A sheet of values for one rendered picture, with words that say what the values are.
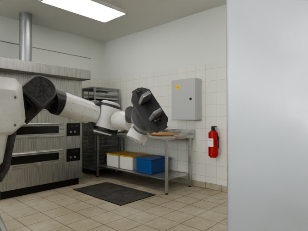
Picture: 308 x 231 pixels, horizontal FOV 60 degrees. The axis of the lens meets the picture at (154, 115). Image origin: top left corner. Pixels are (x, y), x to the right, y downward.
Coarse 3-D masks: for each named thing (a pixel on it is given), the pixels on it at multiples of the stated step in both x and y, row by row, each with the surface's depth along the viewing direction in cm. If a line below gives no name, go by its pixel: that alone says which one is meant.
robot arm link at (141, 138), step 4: (128, 108) 81; (132, 108) 81; (128, 112) 81; (128, 116) 80; (128, 120) 85; (132, 128) 84; (128, 132) 84; (132, 132) 83; (136, 132) 83; (140, 132) 79; (152, 132) 80; (128, 136) 84; (132, 136) 82; (136, 136) 82; (140, 136) 83; (144, 136) 83; (148, 136) 83; (132, 140) 87; (136, 140) 84; (140, 140) 82; (144, 140) 84
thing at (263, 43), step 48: (240, 0) 10; (288, 0) 9; (240, 48) 10; (288, 48) 9; (240, 96) 10; (288, 96) 9; (240, 144) 10; (288, 144) 9; (240, 192) 10; (288, 192) 9
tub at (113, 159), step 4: (112, 152) 537; (116, 152) 537; (120, 152) 537; (124, 152) 537; (128, 152) 537; (132, 152) 537; (108, 156) 525; (112, 156) 516; (116, 156) 507; (108, 160) 525; (112, 160) 516; (116, 160) 507; (108, 164) 525; (112, 164) 516; (116, 164) 507
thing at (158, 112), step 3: (159, 108) 61; (156, 111) 61; (159, 111) 61; (153, 114) 62; (156, 114) 61; (159, 114) 64; (150, 117) 64; (153, 117) 63; (156, 117) 66; (150, 120) 66; (156, 120) 66
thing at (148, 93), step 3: (144, 93) 62; (147, 93) 62; (150, 93) 62; (141, 96) 63; (144, 96) 62; (147, 96) 63; (150, 96) 65; (141, 99) 64; (144, 99) 64; (147, 99) 66; (141, 102) 65; (144, 102) 67
